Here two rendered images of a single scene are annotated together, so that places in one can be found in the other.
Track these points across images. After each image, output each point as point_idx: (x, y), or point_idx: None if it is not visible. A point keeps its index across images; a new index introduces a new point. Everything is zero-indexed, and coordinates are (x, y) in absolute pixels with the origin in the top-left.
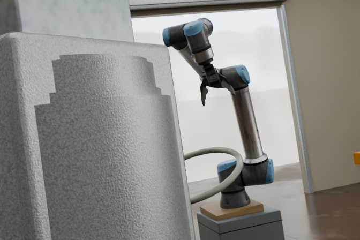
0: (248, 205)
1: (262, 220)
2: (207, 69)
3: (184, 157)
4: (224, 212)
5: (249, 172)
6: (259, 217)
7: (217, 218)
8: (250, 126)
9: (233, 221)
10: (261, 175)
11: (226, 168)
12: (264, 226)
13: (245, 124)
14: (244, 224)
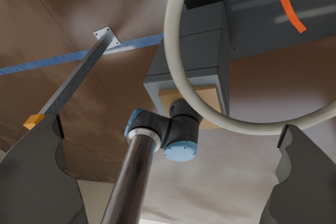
0: (173, 97)
1: (165, 75)
2: None
3: (275, 125)
4: (203, 94)
5: (158, 124)
6: (167, 78)
7: (215, 86)
8: (125, 175)
9: (197, 75)
10: (145, 115)
11: (184, 141)
12: (165, 71)
13: (133, 182)
14: (186, 73)
